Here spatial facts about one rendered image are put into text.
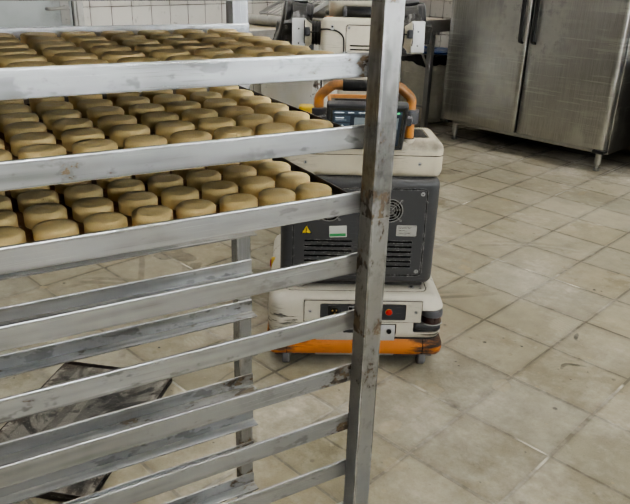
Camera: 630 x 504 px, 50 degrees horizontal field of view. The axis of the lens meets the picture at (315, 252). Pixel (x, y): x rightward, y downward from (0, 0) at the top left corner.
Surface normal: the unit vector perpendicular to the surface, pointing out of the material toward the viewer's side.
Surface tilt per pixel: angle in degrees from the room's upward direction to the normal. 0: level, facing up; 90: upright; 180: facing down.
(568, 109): 90
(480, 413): 0
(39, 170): 90
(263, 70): 90
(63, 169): 90
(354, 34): 82
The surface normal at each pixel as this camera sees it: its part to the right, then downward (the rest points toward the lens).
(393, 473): 0.03, -0.92
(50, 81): 0.50, 0.36
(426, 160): 0.02, 0.39
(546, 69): -0.70, 0.26
